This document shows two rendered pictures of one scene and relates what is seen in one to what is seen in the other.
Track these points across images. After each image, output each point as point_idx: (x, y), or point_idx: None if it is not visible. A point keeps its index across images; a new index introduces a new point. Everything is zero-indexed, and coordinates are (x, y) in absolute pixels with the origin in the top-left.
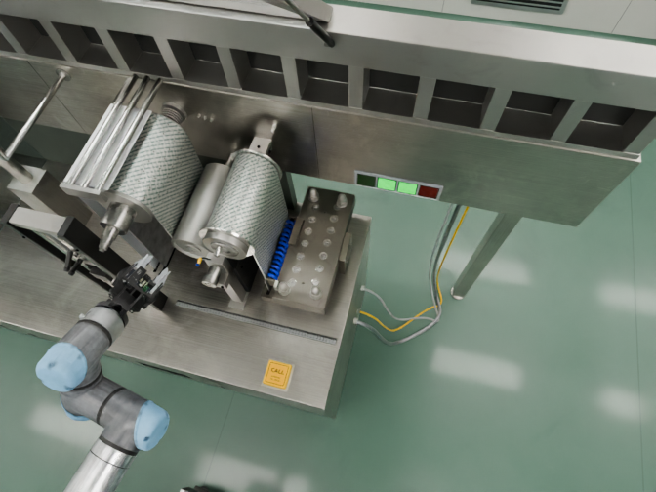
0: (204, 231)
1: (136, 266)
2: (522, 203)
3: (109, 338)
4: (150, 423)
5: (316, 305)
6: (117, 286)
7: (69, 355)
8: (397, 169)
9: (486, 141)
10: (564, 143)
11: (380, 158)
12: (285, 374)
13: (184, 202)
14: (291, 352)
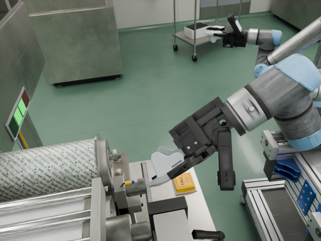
0: (99, 165)
1: (169, 168)
2: (34, 65)
3: (247, 90)
4: (270, 66)
5: (124, 155)
6: (202, 130)
7: (283, 60)
8: (9, 96)
9: (5, 29)
10: (12, 9)
11: (1, 96)
12: (180, 175)
13: None
14: (164, 183)
